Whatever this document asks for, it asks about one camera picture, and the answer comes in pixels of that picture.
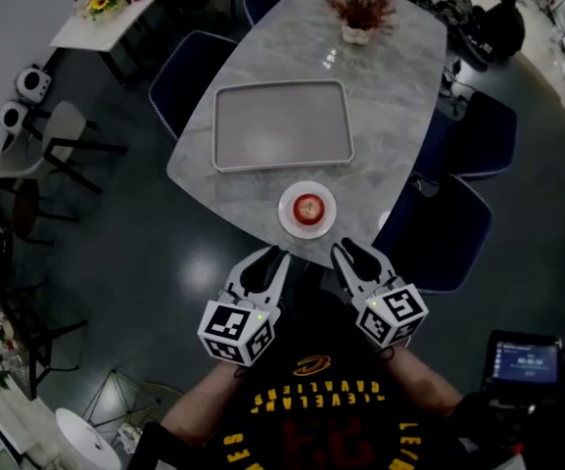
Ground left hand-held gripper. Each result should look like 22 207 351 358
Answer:
196 245 293 368

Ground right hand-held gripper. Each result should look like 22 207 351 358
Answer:
330 237 431 351

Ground white round plate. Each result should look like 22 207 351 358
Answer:
277 179 338 241

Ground red apple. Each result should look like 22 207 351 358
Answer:
292 193 326 225

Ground person's left forearm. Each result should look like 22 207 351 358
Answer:
161 359 245 448

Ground person's right forearm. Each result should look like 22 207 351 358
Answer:
383 345 465 418

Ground person's black printed jersey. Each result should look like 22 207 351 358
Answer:
125 281 528 470

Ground grey rectangular tray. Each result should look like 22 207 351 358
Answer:
212 79 355 173

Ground black screen device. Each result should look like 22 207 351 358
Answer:
480 329 565 405

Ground white round stool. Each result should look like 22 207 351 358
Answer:
55 406 122 470

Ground brown round stool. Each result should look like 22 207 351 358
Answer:
11 177 81 247

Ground grey chair with black legs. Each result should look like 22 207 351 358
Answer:
0 100 129 196

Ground red dried plant in pot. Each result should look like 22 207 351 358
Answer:
323 0 399 46

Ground black backpack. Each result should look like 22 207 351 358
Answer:
480 0 528 63

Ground white side table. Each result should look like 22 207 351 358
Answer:
49 0 178 87

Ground white round device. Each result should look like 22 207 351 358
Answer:
14 64 53 105
0 100 31 137

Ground wire frame side table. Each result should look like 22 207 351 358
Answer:
81 368 185 443

